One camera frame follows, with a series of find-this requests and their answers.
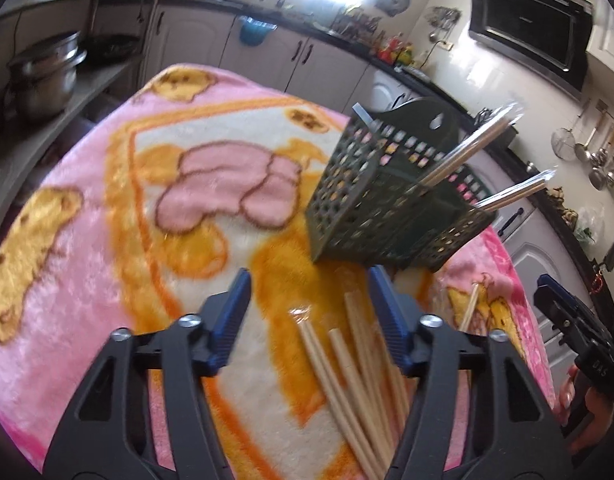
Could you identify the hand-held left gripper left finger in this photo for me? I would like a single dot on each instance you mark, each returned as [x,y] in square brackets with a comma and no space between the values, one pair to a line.
[232,312]

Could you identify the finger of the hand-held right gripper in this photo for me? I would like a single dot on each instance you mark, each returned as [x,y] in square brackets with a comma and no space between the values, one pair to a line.
[554,297]

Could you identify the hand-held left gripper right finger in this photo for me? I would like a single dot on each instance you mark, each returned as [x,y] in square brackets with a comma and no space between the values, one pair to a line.
[387,312]

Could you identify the wooden chopstick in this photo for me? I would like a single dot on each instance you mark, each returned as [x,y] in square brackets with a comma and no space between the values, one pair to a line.
[373,349]
[468,307]
[356,387]
[358,345]

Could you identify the plastic wooden chopsticks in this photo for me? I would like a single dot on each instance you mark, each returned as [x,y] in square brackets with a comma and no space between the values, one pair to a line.
[337,400]

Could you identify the green perforated utensil basket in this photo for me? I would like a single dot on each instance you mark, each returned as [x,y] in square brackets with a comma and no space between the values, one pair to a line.
[367,210]

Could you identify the hanging kitchen utensils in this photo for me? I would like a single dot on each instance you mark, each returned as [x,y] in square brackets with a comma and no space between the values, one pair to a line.
[444,20]

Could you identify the person's right hand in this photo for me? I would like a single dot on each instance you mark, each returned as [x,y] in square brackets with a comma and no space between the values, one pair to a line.
[594,422]

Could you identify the pink printed blanket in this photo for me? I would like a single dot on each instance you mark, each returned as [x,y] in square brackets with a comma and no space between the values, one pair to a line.
[137,270]

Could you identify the hanging metal ladles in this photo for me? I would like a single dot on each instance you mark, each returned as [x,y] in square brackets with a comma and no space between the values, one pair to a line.
[604,160]

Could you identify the grey metal shelf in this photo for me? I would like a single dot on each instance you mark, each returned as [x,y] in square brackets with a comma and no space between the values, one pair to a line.
[52,130]

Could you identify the condiment bottles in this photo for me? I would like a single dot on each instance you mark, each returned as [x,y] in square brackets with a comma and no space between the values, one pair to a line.
[397,50]

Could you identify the black range hood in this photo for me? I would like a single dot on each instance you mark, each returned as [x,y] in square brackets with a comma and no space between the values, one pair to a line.
[527,15]

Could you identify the black frying pan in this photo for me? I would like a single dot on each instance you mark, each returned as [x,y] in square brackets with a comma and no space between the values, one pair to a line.
[109,49]

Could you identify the spice rack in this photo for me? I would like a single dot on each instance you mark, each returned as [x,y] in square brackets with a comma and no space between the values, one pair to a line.
[357,22]

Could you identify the steel cooking pot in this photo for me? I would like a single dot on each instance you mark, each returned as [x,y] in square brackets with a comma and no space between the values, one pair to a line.
[42,80]

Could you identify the round wall fan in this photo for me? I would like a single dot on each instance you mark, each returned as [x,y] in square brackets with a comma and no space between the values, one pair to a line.
[393,0]

